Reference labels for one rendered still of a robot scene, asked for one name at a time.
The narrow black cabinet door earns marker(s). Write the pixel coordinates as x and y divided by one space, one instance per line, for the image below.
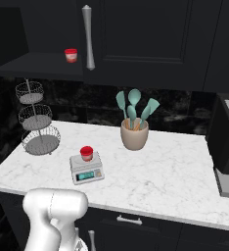
222 45

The beige utensil pot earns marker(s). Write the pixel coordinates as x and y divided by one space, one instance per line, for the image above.
134 137

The teal flat spatula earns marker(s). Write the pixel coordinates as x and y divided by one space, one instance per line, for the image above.
121 100

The black and grey appliance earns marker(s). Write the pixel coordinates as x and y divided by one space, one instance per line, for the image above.
225 140

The red lidded jam jar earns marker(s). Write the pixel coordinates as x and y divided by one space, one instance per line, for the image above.
70 55

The teal slotted spatula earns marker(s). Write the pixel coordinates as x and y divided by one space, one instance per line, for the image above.
150 107

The teal round spoon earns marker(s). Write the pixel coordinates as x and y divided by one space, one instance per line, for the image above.
134 96

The open black cabinet shelf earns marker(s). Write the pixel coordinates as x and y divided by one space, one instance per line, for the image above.
38 67

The small red cup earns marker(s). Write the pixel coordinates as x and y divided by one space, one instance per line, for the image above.
86 153

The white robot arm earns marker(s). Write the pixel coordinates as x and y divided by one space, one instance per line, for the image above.
54 209

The small teal spoon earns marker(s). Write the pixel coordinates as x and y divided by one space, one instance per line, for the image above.
131 112

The black drawer front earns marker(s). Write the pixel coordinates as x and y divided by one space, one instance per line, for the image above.
136 233

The black lower cabinet door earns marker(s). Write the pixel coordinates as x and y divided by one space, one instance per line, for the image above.
9 215

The grey digital scale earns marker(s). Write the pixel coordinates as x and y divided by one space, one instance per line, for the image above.
87 171

